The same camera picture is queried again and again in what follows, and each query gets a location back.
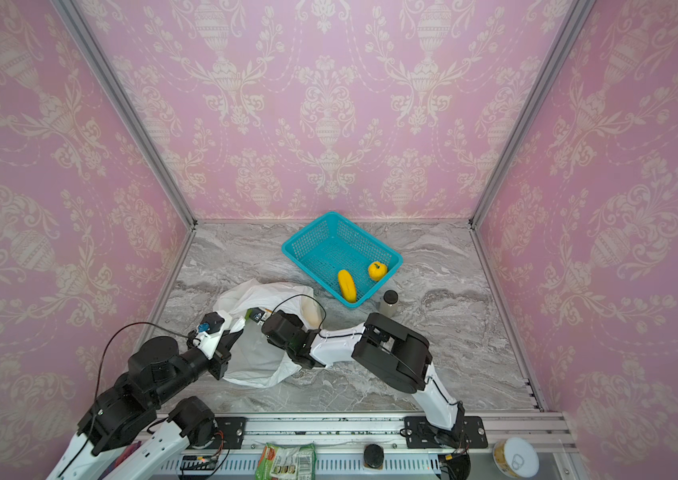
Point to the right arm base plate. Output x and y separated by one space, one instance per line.
467 433

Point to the yellow fruit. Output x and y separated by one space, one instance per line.
377 271

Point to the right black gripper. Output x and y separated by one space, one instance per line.
279 327

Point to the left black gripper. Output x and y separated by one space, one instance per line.
224 351

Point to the green snack packet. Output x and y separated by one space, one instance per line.
287 462

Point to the black-lidded jar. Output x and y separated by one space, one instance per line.
373 457

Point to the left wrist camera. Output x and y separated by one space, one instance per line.
211 330

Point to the white-lidded can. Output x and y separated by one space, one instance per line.
516 458

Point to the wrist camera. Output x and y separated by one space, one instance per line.
257 315
211 330

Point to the white plastic bag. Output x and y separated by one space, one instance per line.
254 362

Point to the aluminium front rail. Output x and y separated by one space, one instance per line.
340 439

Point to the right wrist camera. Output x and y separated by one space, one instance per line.
257 315

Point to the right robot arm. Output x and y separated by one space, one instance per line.
394 353

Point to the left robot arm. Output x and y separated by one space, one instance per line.
120 436

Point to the small black-capped bottle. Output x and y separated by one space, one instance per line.
389 304

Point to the teal plastic basket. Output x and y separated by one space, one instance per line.
332 243

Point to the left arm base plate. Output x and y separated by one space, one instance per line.
226 432

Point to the yellow banana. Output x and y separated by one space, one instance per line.
347 286

